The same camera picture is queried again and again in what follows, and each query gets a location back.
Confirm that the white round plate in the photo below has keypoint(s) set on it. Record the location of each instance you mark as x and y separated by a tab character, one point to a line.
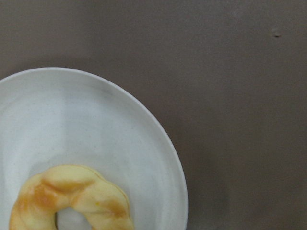
53	116

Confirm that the yellow glazed donut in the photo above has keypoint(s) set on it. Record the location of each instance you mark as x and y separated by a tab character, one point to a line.
104	205

